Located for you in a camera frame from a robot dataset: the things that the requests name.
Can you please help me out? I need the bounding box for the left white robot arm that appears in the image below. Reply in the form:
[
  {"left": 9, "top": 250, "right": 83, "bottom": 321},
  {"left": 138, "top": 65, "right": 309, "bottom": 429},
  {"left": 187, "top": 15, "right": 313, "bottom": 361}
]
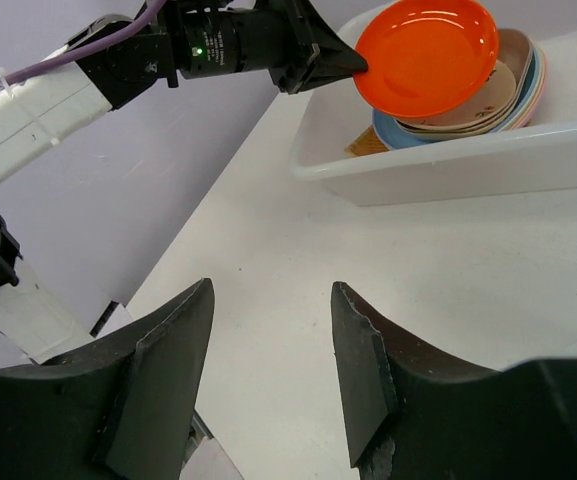
[{"left": 0, "top": 1, "right": 368, "bottom": 364}]

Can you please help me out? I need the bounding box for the white plastic bin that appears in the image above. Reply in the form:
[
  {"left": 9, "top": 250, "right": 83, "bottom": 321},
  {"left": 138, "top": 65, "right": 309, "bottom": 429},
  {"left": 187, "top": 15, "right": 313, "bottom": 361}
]
[{"left": 289, "top": 12, "right": 577, "bottom": 208}]

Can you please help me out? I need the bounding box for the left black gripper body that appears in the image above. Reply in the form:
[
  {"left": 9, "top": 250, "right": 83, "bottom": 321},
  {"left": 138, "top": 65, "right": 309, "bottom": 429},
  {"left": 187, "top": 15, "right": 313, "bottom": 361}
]
[{"left": 165, "top": 1, "right": 308, "bottom": 88}]

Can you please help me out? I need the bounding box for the blue round plate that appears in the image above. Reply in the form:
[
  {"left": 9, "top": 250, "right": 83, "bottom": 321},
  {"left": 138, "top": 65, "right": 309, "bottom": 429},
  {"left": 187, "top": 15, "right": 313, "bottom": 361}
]
[{"left": 372, "top": 44, "right": 538, "bottom": 150}]

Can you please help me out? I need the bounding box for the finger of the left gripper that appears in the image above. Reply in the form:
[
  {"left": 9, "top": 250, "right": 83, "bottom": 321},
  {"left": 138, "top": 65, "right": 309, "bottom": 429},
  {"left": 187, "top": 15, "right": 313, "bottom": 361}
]
[{"left": 275, "top": 1, "right": 368, "bottom": 94}]

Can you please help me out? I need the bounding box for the woven bamboo fan tray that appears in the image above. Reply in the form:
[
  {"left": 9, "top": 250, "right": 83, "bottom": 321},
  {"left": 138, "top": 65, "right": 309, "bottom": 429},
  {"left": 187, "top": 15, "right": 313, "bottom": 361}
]
[{"left": 344, "top": 126, "right": 389, "bottom": 157}]

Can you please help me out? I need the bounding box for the pink round plate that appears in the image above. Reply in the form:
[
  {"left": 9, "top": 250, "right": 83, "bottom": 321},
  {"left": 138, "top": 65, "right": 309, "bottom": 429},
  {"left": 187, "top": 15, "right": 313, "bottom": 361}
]
[{"left": 508, "top": 45, "right": 548, "bottom": 130}]

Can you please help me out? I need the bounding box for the orange round plate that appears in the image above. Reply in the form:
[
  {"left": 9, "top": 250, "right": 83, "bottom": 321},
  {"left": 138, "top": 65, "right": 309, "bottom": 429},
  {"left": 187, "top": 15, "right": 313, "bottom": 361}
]
[{"left": 354, "top": 1, "right": 500, "bottom": 119}]

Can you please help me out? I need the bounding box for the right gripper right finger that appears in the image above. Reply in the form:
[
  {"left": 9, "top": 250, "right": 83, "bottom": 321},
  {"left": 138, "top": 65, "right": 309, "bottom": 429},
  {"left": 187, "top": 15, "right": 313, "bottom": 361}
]
[{"left": 331, "top": 282, "right": 577, "bottom": 479}]

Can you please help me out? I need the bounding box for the brown square plate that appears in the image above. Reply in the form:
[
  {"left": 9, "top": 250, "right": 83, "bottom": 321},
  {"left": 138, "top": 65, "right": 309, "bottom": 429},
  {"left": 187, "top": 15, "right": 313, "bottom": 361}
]
[{"left": 395, "top": 29, "right": 533, "bottom": 139}]

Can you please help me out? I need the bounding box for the small floral cream plate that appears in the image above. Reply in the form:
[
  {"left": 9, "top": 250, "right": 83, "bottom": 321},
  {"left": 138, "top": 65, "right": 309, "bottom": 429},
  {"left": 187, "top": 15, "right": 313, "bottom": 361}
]
[{"left": 396, "top": 61, "right": 522, "bottom": 131}]

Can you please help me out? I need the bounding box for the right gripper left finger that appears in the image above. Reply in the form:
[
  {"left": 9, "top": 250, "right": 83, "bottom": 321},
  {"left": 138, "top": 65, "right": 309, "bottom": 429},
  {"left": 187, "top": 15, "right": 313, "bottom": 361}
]
[{"left": 0, "top": 279, "right": 215, "bottom": 479}]

